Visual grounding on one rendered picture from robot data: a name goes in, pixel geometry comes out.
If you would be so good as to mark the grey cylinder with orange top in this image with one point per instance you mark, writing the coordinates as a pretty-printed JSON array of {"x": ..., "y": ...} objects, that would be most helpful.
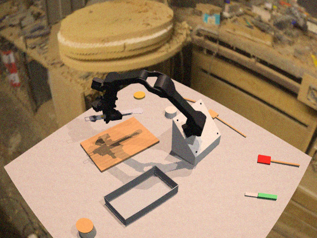
[{"x": 86, "y": 228}]

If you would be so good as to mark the yellow flat disc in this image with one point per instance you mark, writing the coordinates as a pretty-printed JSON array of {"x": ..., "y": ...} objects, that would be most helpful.
[{"x": 139, "y": 95}]

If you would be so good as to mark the wooden board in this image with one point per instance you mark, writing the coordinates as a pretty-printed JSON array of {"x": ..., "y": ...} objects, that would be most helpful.
[{"x": 119, "y": 143}]

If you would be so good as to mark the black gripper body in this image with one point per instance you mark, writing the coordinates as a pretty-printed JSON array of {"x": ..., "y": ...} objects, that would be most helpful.
[{"x": 113, "y": 114}]

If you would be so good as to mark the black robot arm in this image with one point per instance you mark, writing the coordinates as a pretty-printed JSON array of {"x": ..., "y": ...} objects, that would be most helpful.
[{"x": 163, "y": 87}]

